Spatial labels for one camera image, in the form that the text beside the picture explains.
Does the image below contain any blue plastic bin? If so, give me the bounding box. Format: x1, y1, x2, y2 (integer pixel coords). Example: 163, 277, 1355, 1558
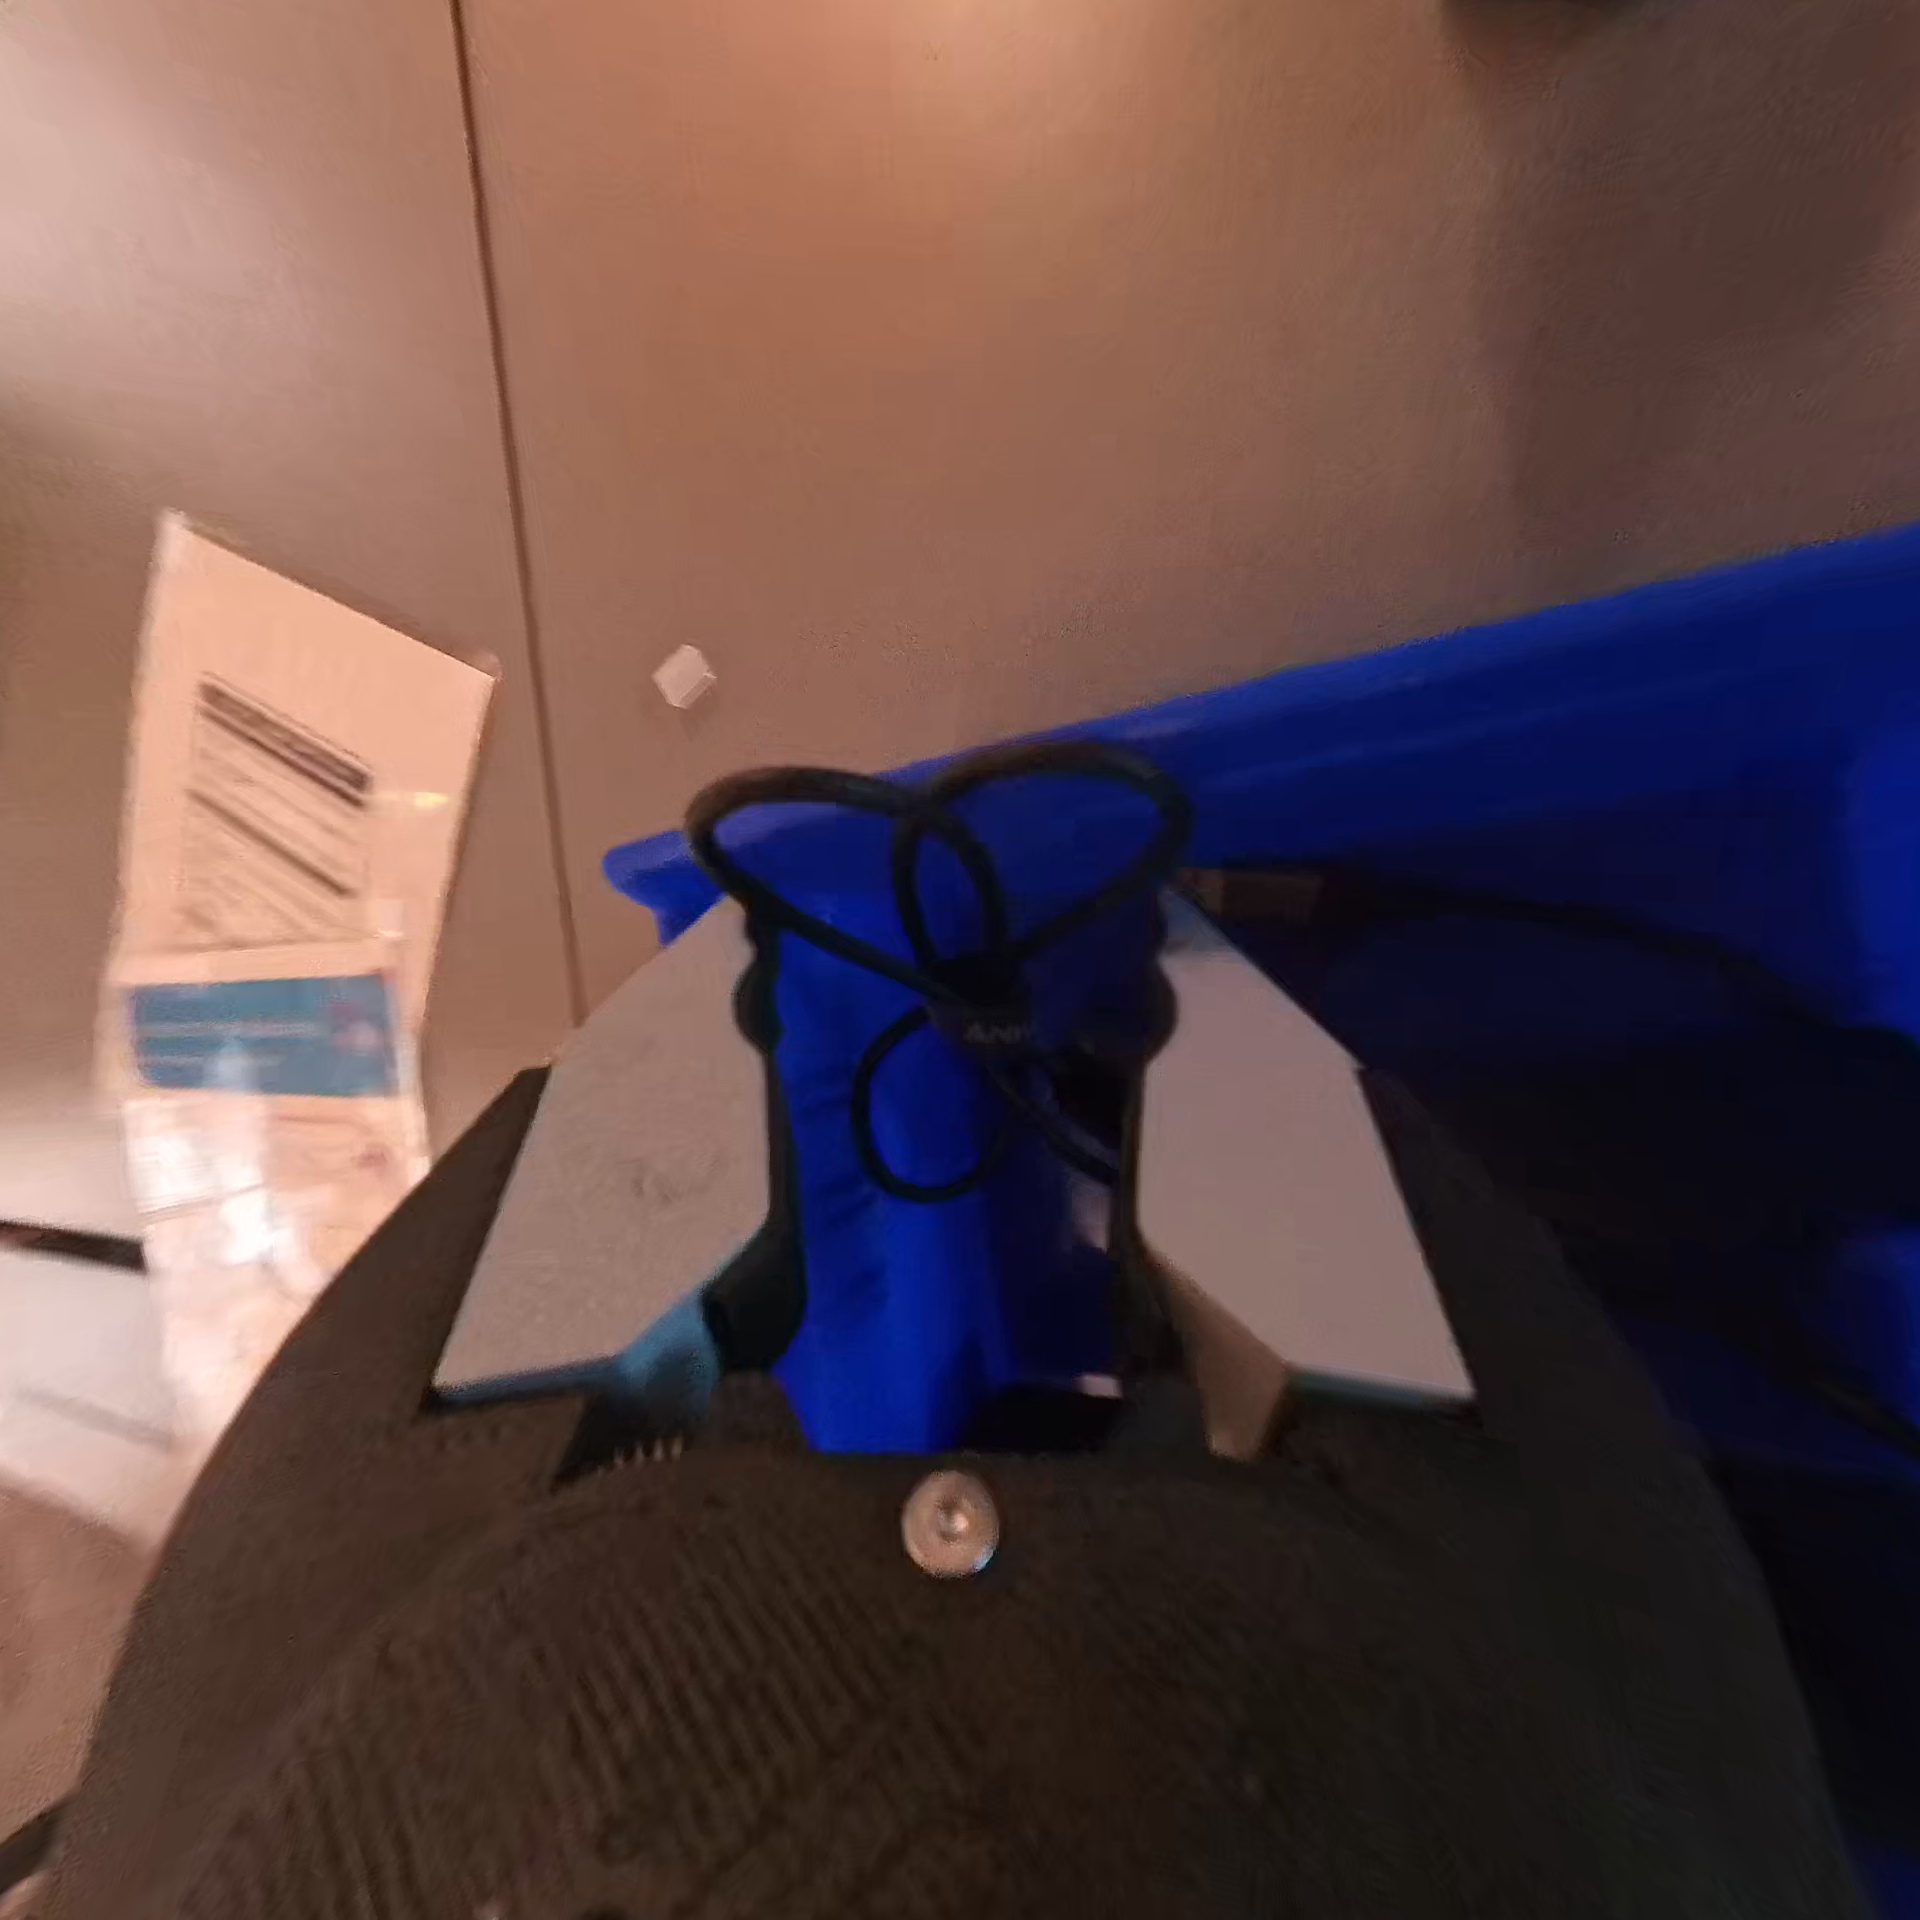
599, 525, 1920, 1489

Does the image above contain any black cable with gold plug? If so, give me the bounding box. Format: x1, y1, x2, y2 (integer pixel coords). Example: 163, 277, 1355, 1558
686, 743, 1194, 1206

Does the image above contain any laminated instruction sheet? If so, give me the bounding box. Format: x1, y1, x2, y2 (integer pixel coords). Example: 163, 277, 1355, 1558
96, 511, 504, 1248

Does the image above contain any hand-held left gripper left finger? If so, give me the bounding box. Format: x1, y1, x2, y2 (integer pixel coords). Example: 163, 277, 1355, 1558
431, 901, 811, 1421

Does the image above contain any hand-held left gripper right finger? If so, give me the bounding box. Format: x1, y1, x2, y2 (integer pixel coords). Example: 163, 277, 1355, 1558
1115, 888, 1480, 1460

